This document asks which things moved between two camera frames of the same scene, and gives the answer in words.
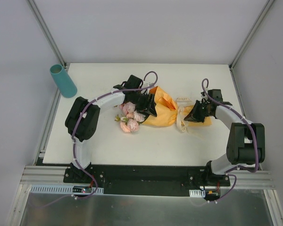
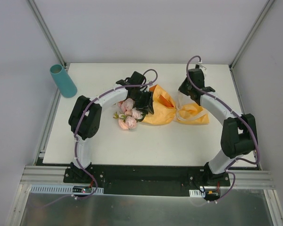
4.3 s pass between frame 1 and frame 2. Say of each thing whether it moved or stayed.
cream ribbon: moved
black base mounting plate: stayed
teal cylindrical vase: stayed
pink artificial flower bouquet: moved
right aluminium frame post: stayed
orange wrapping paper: moved
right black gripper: moved
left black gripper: stayed
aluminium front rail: stayed
